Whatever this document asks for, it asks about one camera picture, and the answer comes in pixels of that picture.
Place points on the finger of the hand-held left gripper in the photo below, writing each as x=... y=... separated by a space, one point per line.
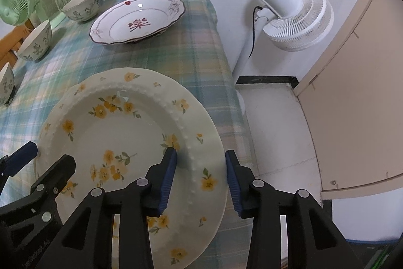
x=22 y=155
x=59 y=171

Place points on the green desk fan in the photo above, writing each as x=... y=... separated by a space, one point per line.
x=15 y=1

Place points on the yellow floral plate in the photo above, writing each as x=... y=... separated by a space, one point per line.
x=126 y=130
x=38 y=155

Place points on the wooden chair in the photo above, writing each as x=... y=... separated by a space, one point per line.
x=9 y=42

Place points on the white standing fan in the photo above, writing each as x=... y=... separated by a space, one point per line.
x=283 y=1

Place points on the white plate with red flower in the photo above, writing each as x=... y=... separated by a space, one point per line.
x=138 y=13

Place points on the beige door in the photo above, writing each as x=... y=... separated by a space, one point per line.
x=352 y=98

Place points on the floral ceramic bowl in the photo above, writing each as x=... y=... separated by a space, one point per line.
x=6 y=86
x=36 y=45
x=83 y=9

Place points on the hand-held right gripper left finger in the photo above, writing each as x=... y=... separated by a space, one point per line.
x=168 y=174

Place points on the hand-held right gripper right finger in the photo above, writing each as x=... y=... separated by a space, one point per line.
x=233 y=180

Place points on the plaid tablecloth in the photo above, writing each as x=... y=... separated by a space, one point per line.
x=176 y=61

